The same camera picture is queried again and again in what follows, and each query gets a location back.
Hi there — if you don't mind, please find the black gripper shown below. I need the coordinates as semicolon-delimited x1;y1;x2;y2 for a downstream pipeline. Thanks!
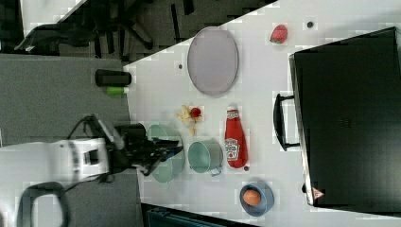
108;136;183;176

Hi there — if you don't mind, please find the blue oven door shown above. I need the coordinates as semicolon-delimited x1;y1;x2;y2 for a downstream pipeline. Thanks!
273;54;314;205

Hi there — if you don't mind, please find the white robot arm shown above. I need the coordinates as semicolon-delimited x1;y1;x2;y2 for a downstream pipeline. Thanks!
0;114;183;227

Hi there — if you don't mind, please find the black toaster oven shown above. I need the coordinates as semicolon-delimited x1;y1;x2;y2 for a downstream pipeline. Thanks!
289;27;401;216

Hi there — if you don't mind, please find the green perforated colander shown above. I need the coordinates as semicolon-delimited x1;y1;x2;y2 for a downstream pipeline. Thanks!
148;124;184;183

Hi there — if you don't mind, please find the plush banana with apple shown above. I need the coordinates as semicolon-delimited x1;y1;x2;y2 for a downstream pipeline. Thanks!
176;105;202;136

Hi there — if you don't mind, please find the green metal mug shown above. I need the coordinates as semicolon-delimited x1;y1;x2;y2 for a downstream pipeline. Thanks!
187;139;223;177

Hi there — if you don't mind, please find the green marker tube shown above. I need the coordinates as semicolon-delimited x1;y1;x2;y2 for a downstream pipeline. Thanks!
106;87;129;96

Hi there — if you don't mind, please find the red ketchup bottle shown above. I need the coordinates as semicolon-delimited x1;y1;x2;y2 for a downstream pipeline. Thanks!
224;105;248;168

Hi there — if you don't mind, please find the black cylinder on table edge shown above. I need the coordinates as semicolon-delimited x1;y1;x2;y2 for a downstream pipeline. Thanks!
95;69;132;87

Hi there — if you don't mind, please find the orange egg toy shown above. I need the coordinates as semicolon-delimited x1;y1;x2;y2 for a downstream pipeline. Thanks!
243;189;261;206

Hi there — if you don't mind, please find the lilac oval plate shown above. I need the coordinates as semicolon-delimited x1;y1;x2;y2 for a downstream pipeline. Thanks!
187;26;238;96

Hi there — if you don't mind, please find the blue bowl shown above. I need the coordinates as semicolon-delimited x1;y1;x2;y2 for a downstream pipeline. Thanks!
239;181;274;217

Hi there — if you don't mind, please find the black office chair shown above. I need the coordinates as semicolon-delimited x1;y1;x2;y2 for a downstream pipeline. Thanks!
14;0;153;52

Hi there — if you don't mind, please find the red strawberry toy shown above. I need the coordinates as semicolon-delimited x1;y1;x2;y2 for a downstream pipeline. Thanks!
270;25;288;44

